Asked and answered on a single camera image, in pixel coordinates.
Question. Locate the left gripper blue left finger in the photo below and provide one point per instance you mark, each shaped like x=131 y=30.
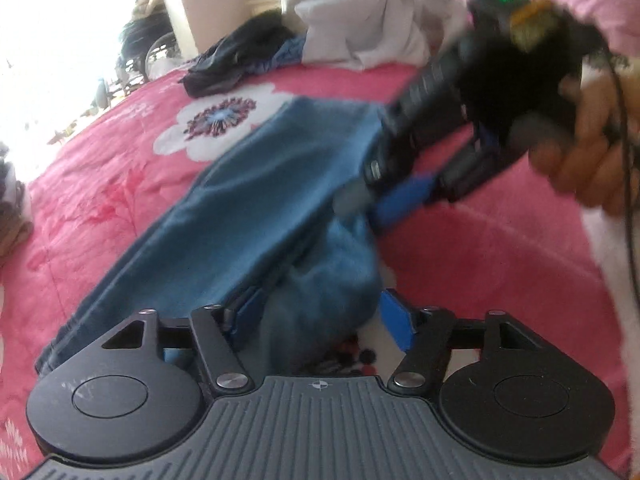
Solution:
x=218 y=332

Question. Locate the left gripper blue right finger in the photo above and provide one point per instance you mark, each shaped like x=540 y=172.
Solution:
x=422 y=335

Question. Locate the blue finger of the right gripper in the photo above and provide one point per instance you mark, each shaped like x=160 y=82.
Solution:
x=355 y=194
x=475 y=164

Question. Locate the blue denim jeans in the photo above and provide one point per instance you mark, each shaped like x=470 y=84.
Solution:
x=261 y=216

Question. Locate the dark blue clothes pile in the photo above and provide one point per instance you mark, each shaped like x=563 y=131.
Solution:
x=259 y=46

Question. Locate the folded beige grey clothes stack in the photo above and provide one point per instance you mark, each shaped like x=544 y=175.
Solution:
x=16 y=220

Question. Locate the person right hand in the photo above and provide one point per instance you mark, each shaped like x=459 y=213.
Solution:
x=591 y=170

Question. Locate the pink floral fleece blanket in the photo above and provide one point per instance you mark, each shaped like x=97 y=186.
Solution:
x=514 y=245

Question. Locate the white fleece robe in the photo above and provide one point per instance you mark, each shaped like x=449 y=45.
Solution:
x=362 y=34

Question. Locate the black wheelchair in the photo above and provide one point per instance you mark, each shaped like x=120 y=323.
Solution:
x=149 y=23

